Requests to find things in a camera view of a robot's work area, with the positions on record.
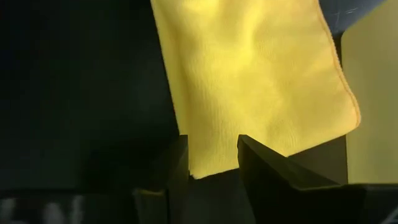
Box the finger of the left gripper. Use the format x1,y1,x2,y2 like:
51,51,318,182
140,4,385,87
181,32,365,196
238,134,366,224
133,134,190,224

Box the yellow microfiber towel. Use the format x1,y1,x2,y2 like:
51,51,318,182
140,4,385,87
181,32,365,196
150,0,362,180

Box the translucent yellow plastic bin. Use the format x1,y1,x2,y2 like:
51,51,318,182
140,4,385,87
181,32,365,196
341,0,398,185

